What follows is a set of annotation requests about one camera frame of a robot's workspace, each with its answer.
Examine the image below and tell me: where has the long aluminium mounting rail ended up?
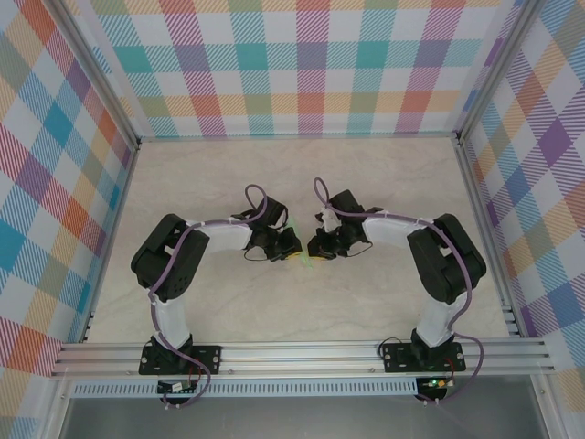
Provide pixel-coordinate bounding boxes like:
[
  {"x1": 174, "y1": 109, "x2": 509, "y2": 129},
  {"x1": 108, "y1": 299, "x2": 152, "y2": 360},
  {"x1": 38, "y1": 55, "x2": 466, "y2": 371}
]
[{"x1": 49, "y1": 337, "x2": 558, "y2": 381}]

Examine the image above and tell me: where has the aluminium frame cross bar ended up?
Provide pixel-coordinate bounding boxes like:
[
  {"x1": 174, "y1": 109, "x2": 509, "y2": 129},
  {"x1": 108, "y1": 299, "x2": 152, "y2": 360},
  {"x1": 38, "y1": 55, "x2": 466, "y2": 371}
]
[{"x1": 136, "y1": 131, "x2": 461, "y2": 143}]

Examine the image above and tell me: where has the aluminium frame side rail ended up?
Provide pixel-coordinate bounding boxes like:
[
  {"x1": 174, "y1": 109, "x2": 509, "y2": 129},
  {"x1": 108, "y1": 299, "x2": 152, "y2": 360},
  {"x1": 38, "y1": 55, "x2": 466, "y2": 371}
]
[{"x1": 456, "y1": 139, "x2": 525, "y2": 339}]

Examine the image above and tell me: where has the aluminium frame corner post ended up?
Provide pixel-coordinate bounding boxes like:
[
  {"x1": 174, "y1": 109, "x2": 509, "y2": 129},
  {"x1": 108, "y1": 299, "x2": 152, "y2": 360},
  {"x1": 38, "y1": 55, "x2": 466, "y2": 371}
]
[
  {"x1": 43, "y1": 0, "x2": 142, "y2": 152},
  {"x1": 455, "y1": 0, "x2": 540, "y2": 141}
]

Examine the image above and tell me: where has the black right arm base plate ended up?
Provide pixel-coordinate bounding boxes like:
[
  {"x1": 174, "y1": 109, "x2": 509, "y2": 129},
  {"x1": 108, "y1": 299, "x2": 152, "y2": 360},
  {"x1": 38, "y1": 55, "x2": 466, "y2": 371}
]
[{"x1": 381, "y1": 341, "x2": 467, "y2": 374}]

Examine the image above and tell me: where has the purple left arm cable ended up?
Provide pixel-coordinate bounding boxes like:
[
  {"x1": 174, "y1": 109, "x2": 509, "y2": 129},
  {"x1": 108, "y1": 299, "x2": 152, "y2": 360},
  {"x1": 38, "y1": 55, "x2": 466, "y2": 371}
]
[{"x1": 148, "y1": 183, "x2": 271, "y2": 410}]

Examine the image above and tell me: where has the light green paper sheet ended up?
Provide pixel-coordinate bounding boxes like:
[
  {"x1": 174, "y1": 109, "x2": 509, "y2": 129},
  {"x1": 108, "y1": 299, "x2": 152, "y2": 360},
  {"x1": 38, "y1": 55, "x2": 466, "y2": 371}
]
[{"x1": 287, "y1": 218, "x2": 316, "y2": 273}]

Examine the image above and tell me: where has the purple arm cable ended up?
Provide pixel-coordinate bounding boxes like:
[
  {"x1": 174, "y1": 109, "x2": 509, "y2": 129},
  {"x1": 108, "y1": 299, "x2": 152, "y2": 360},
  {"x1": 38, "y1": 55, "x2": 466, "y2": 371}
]
[
  {"x1": 312, "y1": 177, "x2": 485, "y2": 406},
  {"x1": 148, "y1": 183, "x2": 271, "y2": 410}
]

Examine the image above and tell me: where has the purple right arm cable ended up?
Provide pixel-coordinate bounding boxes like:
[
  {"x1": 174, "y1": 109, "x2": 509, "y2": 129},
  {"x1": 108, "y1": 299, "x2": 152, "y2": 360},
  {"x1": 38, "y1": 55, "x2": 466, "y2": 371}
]
[{"x1": 312, "y1": 177, "x2": 485, "y2": 406}]

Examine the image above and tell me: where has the aluminium frame lower strut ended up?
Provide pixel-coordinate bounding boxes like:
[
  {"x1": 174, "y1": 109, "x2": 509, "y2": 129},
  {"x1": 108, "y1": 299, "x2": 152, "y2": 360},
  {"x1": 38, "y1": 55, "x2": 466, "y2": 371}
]
[
  {"x1": 40, "y1": 378, "x2": 70, "y2": 439},
  {"x1": 531, "y1": 374, "x2": 564, "y2": 439}
]

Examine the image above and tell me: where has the small black circuit board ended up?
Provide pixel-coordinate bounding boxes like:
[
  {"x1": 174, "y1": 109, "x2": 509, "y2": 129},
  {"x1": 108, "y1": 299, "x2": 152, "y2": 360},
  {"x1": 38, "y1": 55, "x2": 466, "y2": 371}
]
[{"x1": 156, "y1": 380, "x2": 198, "y2": 395}]

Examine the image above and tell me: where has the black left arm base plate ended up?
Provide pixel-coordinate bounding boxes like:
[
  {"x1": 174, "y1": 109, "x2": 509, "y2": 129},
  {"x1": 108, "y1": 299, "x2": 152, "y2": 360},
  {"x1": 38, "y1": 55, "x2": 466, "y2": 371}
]
[{"x1": 139, "y1": 345, "x2": 223, "y2": 377}]

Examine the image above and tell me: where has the slotted grey cable duct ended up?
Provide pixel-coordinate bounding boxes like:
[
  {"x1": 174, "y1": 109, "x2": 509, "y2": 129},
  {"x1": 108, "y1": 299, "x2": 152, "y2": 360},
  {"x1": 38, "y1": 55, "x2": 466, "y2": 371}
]
[{"x1": 72, "y1": 378, "x2": 420, "y2": 398}]

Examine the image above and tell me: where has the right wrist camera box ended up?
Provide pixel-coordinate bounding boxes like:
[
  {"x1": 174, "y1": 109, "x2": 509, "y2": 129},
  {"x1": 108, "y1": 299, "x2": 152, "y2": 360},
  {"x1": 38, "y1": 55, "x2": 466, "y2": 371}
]
[{"x1": 317, "y1": 208, "x2": 338, "y2": 233}]

